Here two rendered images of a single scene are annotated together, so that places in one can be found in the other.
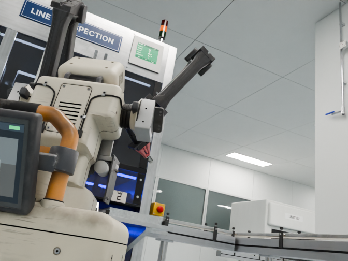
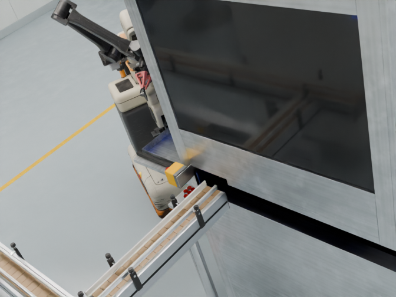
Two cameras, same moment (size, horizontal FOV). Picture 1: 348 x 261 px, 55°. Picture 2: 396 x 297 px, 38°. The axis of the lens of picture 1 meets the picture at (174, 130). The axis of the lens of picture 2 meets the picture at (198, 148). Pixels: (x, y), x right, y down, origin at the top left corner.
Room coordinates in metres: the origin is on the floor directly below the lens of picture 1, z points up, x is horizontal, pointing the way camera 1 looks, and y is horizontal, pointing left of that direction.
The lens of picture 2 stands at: (3.91, -0.35, 2.44)
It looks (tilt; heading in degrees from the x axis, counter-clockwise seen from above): 35 degrees down; 165
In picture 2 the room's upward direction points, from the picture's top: 18 degrees counter-clockwise
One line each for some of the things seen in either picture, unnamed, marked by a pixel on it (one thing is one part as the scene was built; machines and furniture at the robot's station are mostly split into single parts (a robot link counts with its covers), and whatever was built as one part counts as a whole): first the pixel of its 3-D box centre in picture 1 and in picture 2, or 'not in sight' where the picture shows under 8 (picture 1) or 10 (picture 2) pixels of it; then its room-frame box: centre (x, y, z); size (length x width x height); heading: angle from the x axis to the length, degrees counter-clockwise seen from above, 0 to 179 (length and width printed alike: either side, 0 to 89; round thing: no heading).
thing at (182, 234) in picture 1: (186, 230); (158, 243); (2.28, -0.19, 0.92); 0.69 x 0.15 x 0.16; 112
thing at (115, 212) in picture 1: (125, 217); (184, 145); (1.73, 0.17, 0.90); 0.34 x 0.26 x 0.04; 22
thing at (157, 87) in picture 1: (148, 139); not in sight; (1.96, 0.15, 1.40); 0.05 x 0.01 x 0.80; 112
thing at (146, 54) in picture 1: (146, 54); not in sight; (1.91, 0.26, 1.96); 0.21 x 0.01 x 0.21; 112
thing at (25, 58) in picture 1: (45, 91); not in sight; (1.73, 0.75, 1.50); 0.47 x 0.01 x 0.59; 112
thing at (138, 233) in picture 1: (134, 241); not in sight; (1.79, 0.11, 0.79); 0.34 x 0.03 x 0.13; 22
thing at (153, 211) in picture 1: (156, 209); (177, 174); (2.04, 0.03, 0.99); 0.08 x 0.07 x 0.07; 22
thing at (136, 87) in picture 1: (121, 114); not in sight; (1.90, 0.33, 1.50); 0.43 x 0.01 x 0.59; 112
